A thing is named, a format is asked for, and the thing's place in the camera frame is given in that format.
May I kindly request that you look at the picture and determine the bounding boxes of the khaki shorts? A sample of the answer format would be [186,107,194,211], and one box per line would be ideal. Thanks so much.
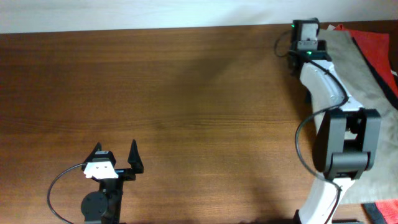
[318,29,397,204]

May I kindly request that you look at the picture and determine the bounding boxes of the red garment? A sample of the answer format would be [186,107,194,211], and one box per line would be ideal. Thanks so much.
[333,24,397,100]

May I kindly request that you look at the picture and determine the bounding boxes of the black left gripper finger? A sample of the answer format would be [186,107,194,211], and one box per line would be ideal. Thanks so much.
[86,142,102,162]
[127,139,144,174]

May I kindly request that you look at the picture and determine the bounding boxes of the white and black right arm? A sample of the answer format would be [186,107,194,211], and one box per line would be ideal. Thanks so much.
[285,18,381,223]

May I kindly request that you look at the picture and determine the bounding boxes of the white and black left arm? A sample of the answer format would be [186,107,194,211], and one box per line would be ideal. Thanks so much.
[81,143,136,224]

